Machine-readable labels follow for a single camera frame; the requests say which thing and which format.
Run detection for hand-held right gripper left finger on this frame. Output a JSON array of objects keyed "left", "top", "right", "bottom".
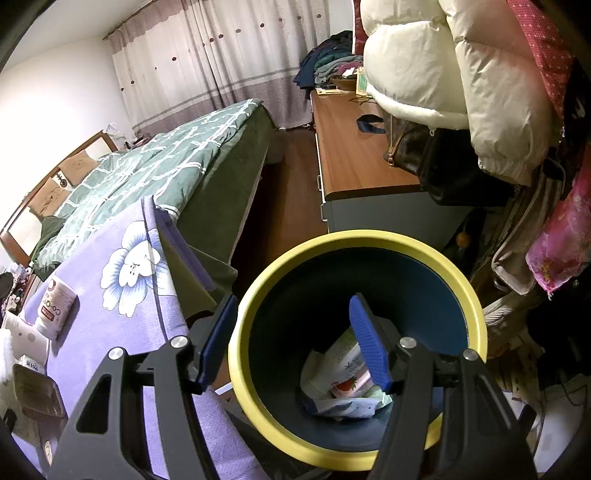
[{"left": 46, "top": 293, "right": 238, "bottom": 480}]

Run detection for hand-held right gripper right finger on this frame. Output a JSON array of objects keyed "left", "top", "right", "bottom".
[{"left": 348, "top": 292, "right": 539, "bottom": 480}]

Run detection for white plastic bottle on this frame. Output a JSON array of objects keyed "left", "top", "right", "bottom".
[{"left": 323, "top": 329, "right": 377, "bottom": 400}]

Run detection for green plastic bag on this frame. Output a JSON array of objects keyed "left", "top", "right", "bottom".
[{"left": 365, "top": 385, "right": 393, "bottom": 407}]

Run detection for white tissue paper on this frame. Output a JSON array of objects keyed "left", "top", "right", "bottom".
[{"left": 300, "top": 351, "right": 333, "bottom": 402}]

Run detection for blue bin with yellow rim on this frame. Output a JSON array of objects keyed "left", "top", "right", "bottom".
[{"left": 228, "top": 231, "right": 489, "bottom": 472}]

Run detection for blue white packet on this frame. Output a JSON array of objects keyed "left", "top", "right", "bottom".
[{"left": 307, "top": 397, "right": 379, "bottom": 421}]

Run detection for small white labelled box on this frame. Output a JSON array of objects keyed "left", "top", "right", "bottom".
[{"left": 19, "top": 354, "right": 47, "bottom": 377}]

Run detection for purple floral tablecloth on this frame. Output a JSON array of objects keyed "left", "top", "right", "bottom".
[{"left": 9, "top": 196, "right": 282, "bottom": 480}]

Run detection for wooden bed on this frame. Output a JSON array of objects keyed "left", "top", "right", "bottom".
[{"left": 0, "top": 99, "right": 278, "bottom": 305}]

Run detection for beige hanging coat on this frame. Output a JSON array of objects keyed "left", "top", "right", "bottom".
[{"left": 492, "top": 171, "right": 573, "bottom": 296}]

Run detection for wooden cabinet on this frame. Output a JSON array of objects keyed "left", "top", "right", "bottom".
[{"left": 309, "top": 88, "right": 467, "bottom": 234}]

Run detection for green checked duvet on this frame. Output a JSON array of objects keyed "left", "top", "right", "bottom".
[{"left": 30, "top": 99, "right": 271, "bottom": 282}]

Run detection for black bag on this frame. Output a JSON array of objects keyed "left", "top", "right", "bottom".
[{"left": 418, "top": 127, "right": 513, "bottom": 206}]

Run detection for brown handbag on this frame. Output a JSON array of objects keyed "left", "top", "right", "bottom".
[{"left": 383, "top": 113, "right": 435, "bottom": 176}]

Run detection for dark green cloth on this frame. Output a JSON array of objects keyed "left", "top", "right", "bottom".
[{"left": 30, "top": 216, "right": 65, "bottom": 259}]

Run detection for brown pillow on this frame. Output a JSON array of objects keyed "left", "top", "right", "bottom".
[
  {"left": 34, "top": 178, "right": 77, "bottom": 217},
  {"left": 62, "top": 152, "right": 100, "bottom": 185}
]

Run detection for pink floral scarf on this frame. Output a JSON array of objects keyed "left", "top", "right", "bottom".
[{"left": 526, "top": 182, "right": 591, "bottom": 296}]

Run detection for green box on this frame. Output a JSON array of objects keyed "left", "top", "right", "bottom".
[{"left": 355, "top": 67, "right": 375, "bottom": 97}]

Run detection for cream puffer jacket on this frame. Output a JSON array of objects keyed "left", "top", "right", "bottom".
[{"left": 359, "top": 0, "right": 561, "bottom": 185}]

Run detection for pink beige curtain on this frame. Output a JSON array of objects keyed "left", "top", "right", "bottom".
[{"left": 104, "top": 0, "right": 356, "bottom": 137}]

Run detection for pile of folded clothes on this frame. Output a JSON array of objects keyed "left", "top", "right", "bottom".
[{"left": 294, "top": 30, "right": 365, "bottom": 88}]

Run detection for red quilted jacket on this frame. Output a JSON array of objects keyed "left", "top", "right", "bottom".
[{"left": 505, "top": 0, "right": 578, "bottom": 123}]

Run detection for blue strap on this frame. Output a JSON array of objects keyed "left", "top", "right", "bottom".
[{"left": 355, "top": 113, "right": 386, "bottom": 136}]

